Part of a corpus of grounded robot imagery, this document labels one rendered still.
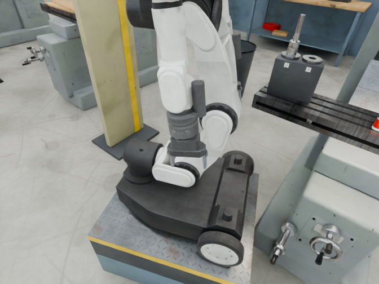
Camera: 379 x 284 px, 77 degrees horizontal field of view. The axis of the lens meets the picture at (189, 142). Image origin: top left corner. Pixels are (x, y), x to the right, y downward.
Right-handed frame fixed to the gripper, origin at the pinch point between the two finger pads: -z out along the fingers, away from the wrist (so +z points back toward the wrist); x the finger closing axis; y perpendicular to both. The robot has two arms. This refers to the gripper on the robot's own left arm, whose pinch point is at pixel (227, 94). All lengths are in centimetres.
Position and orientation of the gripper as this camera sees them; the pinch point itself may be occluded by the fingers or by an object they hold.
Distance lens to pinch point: 113.7
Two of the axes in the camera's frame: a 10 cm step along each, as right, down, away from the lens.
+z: -1.7, -8.0, -5.8
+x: 9.5, 0.2, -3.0
